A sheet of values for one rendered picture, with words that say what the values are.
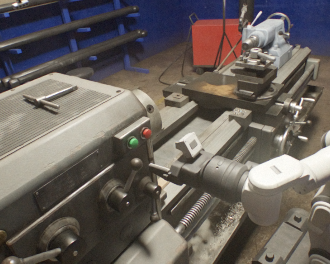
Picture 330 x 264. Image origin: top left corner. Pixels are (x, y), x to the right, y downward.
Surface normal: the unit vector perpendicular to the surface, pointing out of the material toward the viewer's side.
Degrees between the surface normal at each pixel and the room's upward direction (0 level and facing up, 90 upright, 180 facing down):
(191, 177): 90
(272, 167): 6
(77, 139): 45
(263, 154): 90
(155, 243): 32
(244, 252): 0
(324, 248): 90
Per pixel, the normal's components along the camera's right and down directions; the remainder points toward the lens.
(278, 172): -0.16, -0.81
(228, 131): 0.37, -0.55
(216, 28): -0.31, 0.51
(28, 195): 0.78, 0.24
